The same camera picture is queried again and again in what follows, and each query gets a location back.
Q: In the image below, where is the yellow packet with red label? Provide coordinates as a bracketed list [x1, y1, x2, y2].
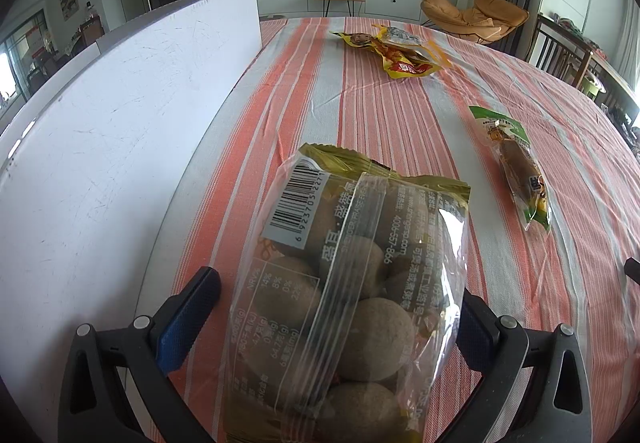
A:
[382, 56, 453, 80]

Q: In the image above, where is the clear grey snack packet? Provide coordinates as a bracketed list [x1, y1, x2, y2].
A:
[385, 24, 425, 48]

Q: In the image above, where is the dark wooden chair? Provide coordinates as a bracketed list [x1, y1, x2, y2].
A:
[525, 13, 593, 89]

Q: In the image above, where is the clear bag of round cakes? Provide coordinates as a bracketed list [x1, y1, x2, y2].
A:
[220, 143, 473, 443]

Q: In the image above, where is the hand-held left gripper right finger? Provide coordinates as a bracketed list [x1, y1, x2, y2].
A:
[435, 288, 593, 443]

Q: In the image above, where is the striped orange grey tablecloth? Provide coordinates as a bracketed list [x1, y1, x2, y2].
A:
[135, 16, 640, 443]

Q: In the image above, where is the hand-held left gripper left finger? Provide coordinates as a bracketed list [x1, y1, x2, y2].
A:
[57, 265, 222, 443]

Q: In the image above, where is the white television cabinet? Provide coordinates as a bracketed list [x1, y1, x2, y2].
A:
[257, 0, 426, 22]

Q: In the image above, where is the white cardboard box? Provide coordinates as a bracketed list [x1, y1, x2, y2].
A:
[0, 0, 263, 443]

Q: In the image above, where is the orange drumstick snack packet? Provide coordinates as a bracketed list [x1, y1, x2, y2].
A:
[372, 40, 432, 64]

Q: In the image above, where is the green sausage packet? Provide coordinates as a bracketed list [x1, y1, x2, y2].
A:
[468, 104, 553, 231]

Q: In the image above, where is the orange lounge chair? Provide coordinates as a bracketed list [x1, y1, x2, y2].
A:
[420, 0, 530, 44]

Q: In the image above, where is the wooden dining table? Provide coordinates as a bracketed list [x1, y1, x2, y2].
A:
[575, 16, 640, 126]

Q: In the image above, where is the yellow packet with cartoon face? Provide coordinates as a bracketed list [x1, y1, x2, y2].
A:
[331, 30, 382, 51]

